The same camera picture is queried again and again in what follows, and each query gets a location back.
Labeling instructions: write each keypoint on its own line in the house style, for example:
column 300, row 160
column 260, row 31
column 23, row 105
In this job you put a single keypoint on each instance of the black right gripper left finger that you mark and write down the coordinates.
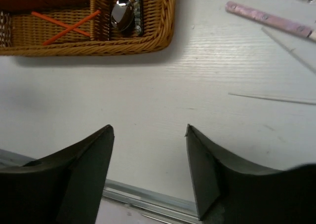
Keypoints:
column 65, row 187

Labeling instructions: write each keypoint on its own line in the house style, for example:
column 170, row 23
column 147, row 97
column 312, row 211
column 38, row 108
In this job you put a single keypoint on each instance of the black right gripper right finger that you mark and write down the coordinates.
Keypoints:
column 229, row 189

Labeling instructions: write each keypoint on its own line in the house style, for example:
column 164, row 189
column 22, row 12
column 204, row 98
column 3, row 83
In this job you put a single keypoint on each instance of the orange chopstick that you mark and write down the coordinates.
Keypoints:
column 72, row 27
column 59, row 23

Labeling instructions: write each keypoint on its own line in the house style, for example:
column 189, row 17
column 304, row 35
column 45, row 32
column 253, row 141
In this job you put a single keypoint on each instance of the pink handled spoon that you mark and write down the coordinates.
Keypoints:
column 122, row 15

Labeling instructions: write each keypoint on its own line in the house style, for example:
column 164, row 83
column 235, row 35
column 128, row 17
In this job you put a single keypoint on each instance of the dark patterned handle spoon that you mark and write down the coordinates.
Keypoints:
column 138, row 16

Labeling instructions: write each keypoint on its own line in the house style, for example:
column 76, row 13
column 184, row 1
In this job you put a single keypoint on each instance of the white chopstick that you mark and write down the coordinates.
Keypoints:
column 274, row 98
column 290, row 51

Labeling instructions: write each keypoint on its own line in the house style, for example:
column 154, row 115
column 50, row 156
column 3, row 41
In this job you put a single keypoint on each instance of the brown wicker cutlery basket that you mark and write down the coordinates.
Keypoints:
column 23, row 34

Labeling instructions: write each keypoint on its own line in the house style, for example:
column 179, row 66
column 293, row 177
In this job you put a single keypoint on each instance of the aluminium table frame rail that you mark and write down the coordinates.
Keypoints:
column 155, row 205

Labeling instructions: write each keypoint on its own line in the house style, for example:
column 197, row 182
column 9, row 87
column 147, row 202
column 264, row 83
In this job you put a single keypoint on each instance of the pink handled fork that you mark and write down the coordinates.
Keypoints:
column 276, row 22

